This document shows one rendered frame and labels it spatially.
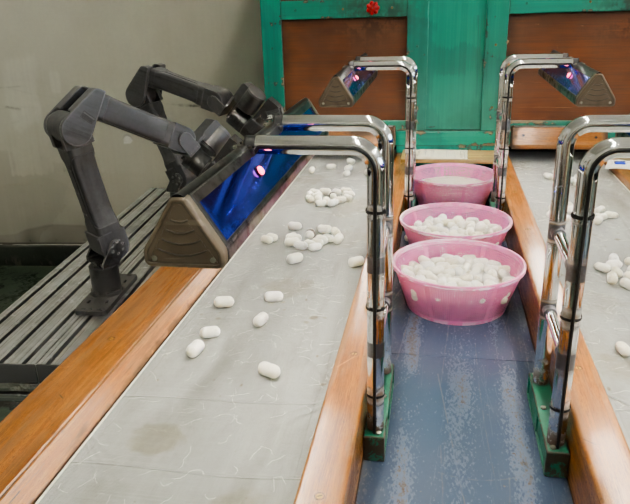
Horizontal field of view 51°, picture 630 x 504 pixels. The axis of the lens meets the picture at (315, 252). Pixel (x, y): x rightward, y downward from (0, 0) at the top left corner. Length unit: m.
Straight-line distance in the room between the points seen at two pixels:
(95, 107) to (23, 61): 2.14
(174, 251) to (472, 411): 0.60
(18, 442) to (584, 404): 0.73
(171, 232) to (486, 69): 1.79
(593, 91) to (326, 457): 1.03
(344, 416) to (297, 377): 0.16
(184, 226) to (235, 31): 2.59
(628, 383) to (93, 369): 0.79
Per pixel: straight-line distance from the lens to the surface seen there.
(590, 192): 0.81
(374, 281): 0.83
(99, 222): 1.46
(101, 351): 1.11
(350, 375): 0.98
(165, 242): 0.64
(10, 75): 3.58
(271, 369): 1.01
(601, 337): 1.20
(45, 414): 0.98
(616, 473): 0.86
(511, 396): 1.12
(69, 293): 1.60
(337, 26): 2.34
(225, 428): 0.93
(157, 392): 1.02
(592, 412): 0.95
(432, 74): 2.32
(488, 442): 1.02
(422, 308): 1.32
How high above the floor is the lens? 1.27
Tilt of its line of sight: 21 degrees down
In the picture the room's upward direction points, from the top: 2 degrees counter-clockwise
